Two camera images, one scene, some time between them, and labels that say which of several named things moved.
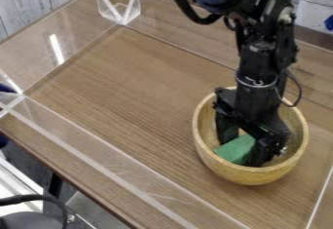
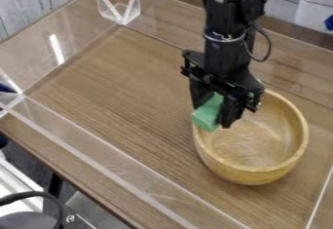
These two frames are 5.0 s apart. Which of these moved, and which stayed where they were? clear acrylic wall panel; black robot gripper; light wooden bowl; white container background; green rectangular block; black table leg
Moved: green rectangular block; black robot gripper
Stayed: black table leg; white container background; light wooden bowl; clear acrylic wall panel
